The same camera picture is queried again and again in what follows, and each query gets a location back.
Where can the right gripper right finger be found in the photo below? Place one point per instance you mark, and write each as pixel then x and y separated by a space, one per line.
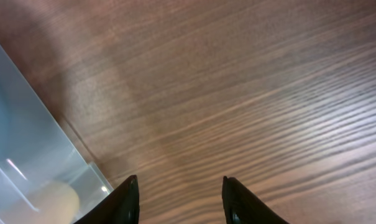
pixel 241 206

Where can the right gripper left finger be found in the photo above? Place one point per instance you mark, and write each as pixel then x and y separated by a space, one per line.
pixel 121 206

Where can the cream cup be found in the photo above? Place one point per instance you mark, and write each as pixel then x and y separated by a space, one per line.
pixel 58 203

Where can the clear plastic storage container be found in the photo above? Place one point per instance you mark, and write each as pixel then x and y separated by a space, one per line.
pixel 39 152

